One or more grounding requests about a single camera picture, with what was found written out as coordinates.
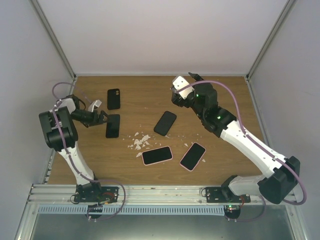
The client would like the aluminium front rail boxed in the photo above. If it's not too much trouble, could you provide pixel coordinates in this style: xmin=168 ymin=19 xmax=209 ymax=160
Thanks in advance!
xmin=27 ymin=184 xmax=297 ymax=206

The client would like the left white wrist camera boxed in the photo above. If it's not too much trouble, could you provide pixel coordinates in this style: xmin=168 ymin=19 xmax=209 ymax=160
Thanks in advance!
xmin=88 ymin=99 xmax=102 ymax=112

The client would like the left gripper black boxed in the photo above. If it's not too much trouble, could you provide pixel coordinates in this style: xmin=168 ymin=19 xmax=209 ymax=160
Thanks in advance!
xmin=71 ymin=109 xmax=109 ymax=127

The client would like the pink case phone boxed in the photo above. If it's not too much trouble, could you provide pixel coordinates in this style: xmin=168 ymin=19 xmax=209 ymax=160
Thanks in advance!
xmin=179 ymin=142 xmax=206 ymax=172
xmin=141 ymin=146 xmax=173 ymax=166

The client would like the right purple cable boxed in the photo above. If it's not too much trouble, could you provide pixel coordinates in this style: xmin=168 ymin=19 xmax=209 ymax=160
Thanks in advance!
xmin=174 ymin=80 xmax=308 ymax=223

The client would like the white debris pile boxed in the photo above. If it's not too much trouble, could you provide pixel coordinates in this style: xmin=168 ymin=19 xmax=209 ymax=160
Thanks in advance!
xmin=122 ymin=131 xmax=152 ymax=158

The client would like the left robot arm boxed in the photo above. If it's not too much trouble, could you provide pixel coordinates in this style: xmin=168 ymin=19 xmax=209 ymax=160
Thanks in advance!
xmin=38 ymin=94 xmax=109 ymax=202

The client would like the purple cable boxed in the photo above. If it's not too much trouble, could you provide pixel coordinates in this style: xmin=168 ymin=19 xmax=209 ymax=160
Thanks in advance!
xmin=51 ymin=81 xmax=126 ymax=223
xmin=174 ymin=80 xmax=308 ymax=223

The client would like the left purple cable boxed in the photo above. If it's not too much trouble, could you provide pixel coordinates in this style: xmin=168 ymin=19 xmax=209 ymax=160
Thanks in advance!
xmin=51 ymin=81 xmax=126 ymax=223

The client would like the pink case phone right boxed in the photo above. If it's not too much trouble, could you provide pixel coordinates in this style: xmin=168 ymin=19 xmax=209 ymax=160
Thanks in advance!
xmin=179 ymin=142 xmax=206 ymax=172

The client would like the pink case phone left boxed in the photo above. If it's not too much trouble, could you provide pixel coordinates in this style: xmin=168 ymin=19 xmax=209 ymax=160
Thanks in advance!
xmin=141 ymin=146 xmax=173 ymax=166

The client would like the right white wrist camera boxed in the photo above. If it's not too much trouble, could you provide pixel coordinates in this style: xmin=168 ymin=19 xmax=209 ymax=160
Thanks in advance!
xmin=171 ymin=75 xmax=195 ymax=100

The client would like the black phone face down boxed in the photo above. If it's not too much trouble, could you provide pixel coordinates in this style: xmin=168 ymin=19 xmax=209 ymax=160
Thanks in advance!
xmin=153 ymin=111 xmax=177 ymax=136

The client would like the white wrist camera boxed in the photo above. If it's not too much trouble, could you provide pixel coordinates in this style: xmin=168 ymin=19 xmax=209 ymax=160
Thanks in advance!
xmin=88 ymin=99 xmax=102 ymax=112
xmin=171 ymin=75 xmax=195 ymax=100

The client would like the black phone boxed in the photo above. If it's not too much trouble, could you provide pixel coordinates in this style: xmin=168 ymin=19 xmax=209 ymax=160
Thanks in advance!
xmin=105 ymin=114 xmax=121 ymax=139

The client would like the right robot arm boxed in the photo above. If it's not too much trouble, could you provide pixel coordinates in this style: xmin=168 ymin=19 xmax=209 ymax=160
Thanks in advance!
xmin=171 ymin=73 xmax=301 ymax=204

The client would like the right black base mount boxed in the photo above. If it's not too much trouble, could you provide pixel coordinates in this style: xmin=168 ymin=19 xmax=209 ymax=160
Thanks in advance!
xmin=200 ymin=186 xmax=251 ymax=204

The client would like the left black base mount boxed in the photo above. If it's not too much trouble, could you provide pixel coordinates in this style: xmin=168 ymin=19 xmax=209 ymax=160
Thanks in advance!
xmin=69 ymin=184 xmax=119 ymax=204

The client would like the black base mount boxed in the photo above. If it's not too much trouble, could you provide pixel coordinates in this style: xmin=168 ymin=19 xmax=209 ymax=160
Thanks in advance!
xmin=69 ymin=184 xmax=119 ymax=204
xmin=200 ymin=186 xmax=251 ymax=204

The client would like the black phone case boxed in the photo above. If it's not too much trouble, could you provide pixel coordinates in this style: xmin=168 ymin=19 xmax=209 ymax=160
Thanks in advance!
xmin=107 ymin=88 xmax=121 ymax=110

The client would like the grey slotted cable duct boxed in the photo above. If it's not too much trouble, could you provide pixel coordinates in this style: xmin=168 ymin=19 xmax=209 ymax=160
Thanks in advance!
xmin=38 ymin=204 xmax=225 ymax=216

